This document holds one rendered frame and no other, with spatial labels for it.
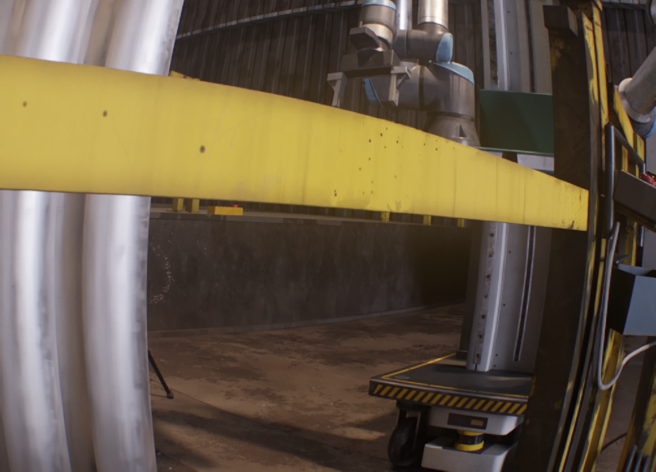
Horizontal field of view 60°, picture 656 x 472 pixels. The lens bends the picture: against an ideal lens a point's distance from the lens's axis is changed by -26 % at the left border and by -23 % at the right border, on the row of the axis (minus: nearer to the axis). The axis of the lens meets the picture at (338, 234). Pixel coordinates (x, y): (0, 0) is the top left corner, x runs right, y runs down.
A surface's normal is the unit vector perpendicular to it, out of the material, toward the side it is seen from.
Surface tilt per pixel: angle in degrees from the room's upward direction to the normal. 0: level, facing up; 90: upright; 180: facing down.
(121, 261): 90
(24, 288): 90
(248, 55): 90
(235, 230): 90
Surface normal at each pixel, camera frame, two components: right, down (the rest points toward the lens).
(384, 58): -0.40, -0.40
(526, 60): -0.57, -0.01
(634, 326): 0.14, 0.12
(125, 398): 0.52, 0.07
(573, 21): 0.80, 0.08
